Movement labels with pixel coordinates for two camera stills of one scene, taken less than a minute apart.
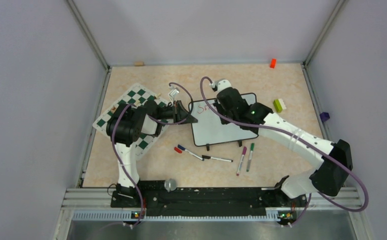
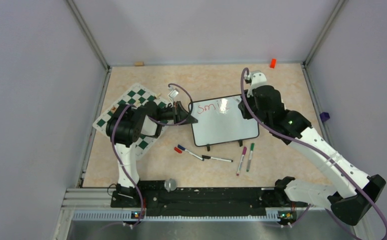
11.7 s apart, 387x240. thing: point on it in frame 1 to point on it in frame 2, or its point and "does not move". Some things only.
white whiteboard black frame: (207, 130) does not move
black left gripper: (179, 113) does not move
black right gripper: (219, 106) to (245, 115)
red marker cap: (177, 150) does not move
